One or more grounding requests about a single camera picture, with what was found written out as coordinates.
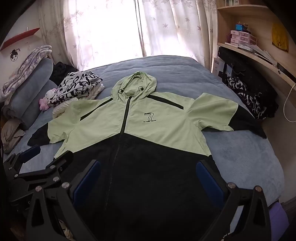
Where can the beige cloth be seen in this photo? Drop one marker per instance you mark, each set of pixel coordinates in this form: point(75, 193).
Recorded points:
point(11, 134)

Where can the green and black hooded jacket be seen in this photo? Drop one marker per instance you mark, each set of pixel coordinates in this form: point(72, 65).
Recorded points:
point(161, 111)

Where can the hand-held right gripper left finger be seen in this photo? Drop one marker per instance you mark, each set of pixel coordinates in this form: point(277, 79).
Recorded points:
point(85, 183)

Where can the black knitted cloth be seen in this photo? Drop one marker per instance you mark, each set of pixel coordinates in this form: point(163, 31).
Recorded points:
point(62, 71)

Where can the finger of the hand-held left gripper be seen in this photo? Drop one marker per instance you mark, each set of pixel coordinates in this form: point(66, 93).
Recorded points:
point(32, 152)
point(62, 161)

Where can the purple cushion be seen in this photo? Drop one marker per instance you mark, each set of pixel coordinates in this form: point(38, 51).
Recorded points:
point(277, 217)

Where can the white floral curtain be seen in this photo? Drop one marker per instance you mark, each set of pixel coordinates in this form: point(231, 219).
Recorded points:
point(104, 27)

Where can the black cartoon wall sticker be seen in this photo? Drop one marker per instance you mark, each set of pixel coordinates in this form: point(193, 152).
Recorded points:
point(14, 55)

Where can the blue-grey pillow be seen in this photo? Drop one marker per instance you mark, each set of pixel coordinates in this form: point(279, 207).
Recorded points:
point(39, 74)
point(34, 102)

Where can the pile of papers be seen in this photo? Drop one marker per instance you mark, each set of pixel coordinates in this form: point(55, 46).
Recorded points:
point(259, 52)

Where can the yellow cloth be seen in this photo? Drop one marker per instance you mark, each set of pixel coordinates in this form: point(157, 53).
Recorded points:
point(279, 37)

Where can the blue box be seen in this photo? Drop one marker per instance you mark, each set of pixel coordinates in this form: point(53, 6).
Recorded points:
point(240, 27)

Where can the white cardboard box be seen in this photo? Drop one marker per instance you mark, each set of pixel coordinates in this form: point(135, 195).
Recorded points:
point(217, 67)

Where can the stack of pink drawer boxes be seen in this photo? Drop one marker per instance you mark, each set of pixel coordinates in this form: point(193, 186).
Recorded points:
point(242, 38)

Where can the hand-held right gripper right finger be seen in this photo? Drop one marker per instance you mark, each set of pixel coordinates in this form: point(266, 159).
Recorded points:
point(208, 183)

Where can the black white garment on chair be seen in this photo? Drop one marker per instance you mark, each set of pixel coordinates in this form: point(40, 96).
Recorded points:
point(245, 67)

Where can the pink plush toy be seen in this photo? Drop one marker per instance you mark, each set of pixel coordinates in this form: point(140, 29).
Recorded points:
point(49, 95)

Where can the black and white printed garment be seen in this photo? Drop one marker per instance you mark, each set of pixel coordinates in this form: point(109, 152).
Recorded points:
point(76, 85)

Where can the purple patterned white blanket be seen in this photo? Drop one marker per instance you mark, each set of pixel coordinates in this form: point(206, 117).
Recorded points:
point(25, 67)

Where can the red wall shelf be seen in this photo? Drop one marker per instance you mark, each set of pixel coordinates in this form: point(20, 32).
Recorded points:
point(20, 37)

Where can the blue fleece bed blanket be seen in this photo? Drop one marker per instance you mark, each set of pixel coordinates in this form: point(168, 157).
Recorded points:
point(242, 157)

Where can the wooden shelf unit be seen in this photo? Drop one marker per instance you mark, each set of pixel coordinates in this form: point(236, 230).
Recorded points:
point(259, 23)

